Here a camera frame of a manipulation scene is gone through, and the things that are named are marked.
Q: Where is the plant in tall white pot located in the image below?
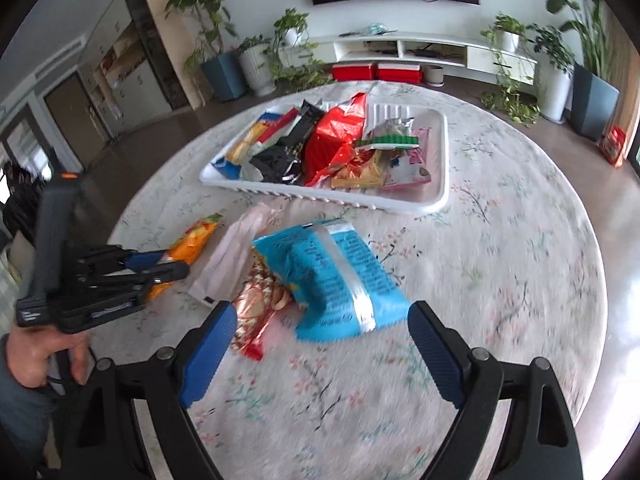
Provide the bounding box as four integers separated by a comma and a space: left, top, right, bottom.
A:
527, 24, 575, 122

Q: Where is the trailing plant on cabinet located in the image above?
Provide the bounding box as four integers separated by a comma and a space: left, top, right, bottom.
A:
480, 11, 541, 126

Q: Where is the person's left forearm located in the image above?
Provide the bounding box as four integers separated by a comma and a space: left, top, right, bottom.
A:
0, 335, 66, 480

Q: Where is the wooden door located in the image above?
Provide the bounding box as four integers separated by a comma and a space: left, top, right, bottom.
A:
42, 72, 109, 162

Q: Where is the red storage box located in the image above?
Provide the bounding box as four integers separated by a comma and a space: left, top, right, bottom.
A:
331, 62, 377, 82
376, 62, 425, 83

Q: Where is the black snack bag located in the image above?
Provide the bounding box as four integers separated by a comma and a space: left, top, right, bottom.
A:
249, 100, 326, 186

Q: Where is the red snack bag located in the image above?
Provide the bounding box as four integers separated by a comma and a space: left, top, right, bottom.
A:
302, 92, 368, 188

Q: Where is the blue cake snack packet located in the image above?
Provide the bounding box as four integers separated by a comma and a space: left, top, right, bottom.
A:
212, 110, 283, 181

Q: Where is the white tv cabinet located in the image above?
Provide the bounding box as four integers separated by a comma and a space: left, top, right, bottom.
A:
277, 32, 540, 86

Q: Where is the tall plant in blue pot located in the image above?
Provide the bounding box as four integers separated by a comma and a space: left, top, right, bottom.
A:
165, 0, 247, 104

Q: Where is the pink snack packet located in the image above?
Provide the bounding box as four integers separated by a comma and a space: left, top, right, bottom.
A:
380, 127, 432, 188

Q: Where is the plant in white ribbed pot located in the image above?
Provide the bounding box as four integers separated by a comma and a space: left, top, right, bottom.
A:
236, 34, 277, 97

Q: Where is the plant in grey-blue pot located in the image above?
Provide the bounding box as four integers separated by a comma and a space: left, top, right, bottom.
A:
530, 0, 622, 142

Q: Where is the wooden wall cabinet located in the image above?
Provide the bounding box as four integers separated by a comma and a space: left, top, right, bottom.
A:
80, 0, 201, 147

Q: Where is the red bag on floor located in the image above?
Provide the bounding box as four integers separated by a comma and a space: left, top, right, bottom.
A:
600, 125, 629, 168

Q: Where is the person's left hand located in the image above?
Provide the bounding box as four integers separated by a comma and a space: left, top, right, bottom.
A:
5, 326, 92, 391

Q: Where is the teal snack bag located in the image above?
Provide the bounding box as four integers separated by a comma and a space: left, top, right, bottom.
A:
251, 218, 411, 343

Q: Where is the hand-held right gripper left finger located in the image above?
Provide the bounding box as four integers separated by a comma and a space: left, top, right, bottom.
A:
60, 300, 238, 480

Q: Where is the green white snack packet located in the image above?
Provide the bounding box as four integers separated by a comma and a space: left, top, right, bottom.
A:
356, 132, 421, 151

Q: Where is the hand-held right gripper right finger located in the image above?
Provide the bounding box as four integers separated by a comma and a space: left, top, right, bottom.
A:
407, 300, 586, 480

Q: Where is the pale paper packet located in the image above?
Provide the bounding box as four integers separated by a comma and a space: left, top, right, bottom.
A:
186, 205, 281, 306

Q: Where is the trailing green plant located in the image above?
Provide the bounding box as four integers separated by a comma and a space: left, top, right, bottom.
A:
270, 7, 333, 88

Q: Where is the large white snack bag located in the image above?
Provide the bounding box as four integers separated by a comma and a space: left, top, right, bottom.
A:
240, 106, 303, 181

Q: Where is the orange cartoon snack packet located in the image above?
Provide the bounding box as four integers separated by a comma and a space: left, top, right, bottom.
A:
145, 212, 224, 301

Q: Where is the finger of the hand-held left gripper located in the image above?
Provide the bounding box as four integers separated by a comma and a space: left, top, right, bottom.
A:
75, 244, 167, 272
79, 261, 192, 296

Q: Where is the white plastic tray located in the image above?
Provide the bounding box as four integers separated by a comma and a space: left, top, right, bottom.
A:
199, 100, 451, 215

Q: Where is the gold snack bag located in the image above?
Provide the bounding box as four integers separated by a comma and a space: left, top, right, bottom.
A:
231, 255, 292, 362

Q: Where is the silver snack packet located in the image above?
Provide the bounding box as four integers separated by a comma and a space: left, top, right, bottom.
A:
372, 116, 416, 137

